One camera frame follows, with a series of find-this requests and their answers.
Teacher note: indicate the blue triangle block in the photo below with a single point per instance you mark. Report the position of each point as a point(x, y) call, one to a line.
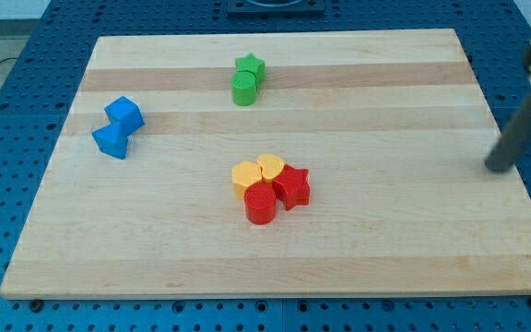
point(111, 140)

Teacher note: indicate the yellow heart block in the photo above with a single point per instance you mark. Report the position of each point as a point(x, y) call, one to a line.
point(271, 167)

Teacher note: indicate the yellow hexagon block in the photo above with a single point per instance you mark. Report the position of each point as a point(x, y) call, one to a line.
point(244, 175)

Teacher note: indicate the red cylinder block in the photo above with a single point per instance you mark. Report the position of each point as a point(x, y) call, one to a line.
point(260, 204)

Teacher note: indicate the red star block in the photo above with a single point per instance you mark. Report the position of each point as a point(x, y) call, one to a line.
point(292, 187)

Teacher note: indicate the wooden board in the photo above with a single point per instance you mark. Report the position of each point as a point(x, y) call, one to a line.
point(391, 124)

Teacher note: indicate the green cylinder block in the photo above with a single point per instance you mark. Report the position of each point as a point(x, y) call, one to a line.
point(243, 88)

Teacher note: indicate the green star block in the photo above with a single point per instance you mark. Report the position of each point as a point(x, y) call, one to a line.
point(252, 64)

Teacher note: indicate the blue cube block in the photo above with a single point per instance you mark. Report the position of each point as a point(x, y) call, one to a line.
point(126, 114)

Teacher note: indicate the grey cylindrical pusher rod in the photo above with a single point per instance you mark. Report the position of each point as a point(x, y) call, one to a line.
point(513, 141)

